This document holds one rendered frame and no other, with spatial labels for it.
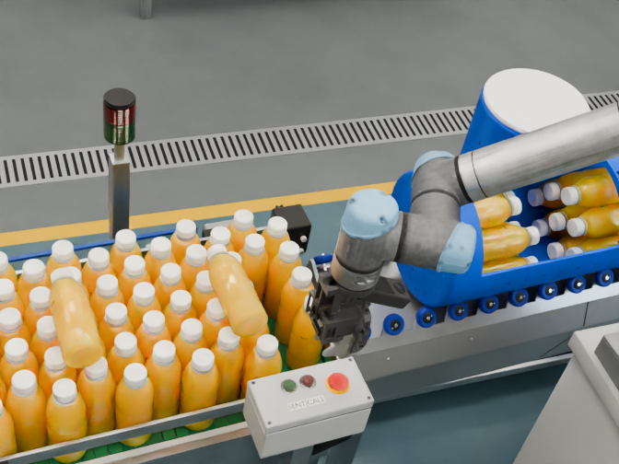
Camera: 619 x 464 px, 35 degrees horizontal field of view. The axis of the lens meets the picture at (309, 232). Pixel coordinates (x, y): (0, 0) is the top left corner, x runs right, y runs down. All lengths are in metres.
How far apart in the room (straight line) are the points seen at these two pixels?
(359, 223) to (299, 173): 2.36
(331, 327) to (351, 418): 0.27
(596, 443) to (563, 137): 0.69
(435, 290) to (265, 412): 0.49
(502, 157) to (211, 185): 2.26
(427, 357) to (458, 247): 0.74
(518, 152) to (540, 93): 1.14
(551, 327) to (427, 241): 0.91
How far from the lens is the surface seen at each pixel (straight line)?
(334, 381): 1.71
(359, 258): 1.41
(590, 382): 1.89
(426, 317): 2.03
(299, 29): 4.46
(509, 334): 2.20
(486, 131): 2.51
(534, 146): 1.45
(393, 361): 2.07
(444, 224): 1.41
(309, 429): 1.71
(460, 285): 1.93
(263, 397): 1.69
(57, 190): 3.58
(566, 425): 1.99
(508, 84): 2.59
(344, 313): 1.52
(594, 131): 1.44
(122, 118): 1.96
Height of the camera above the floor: 2.49
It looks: 45 degrees down
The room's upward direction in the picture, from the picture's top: 12 degrees clockwise
